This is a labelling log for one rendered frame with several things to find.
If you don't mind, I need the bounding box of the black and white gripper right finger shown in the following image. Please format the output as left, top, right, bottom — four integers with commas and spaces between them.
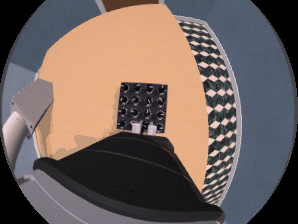
147, 122, 157, 136

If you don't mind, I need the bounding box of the black knob box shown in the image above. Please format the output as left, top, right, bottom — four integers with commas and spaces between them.
117, 82, 168, 134

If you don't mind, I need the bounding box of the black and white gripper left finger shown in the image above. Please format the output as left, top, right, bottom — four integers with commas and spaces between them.
132, 121, 145, 134

